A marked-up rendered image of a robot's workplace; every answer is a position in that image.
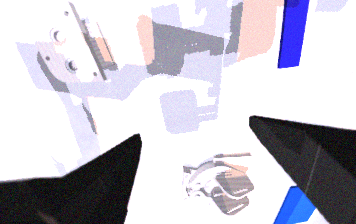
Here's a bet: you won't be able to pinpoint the blue flat bar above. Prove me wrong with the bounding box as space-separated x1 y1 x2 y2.
277 0 310 69

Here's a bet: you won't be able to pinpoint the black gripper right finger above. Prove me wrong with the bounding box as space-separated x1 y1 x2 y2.
249 115 356 224

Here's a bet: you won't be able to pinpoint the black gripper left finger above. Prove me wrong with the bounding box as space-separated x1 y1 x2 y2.
0 133 142 224

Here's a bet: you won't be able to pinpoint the blue flat plate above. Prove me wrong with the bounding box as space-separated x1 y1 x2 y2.
273 185 316 224

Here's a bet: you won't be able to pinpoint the grey plate with two round holes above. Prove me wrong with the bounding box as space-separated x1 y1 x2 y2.
34 0 107 83

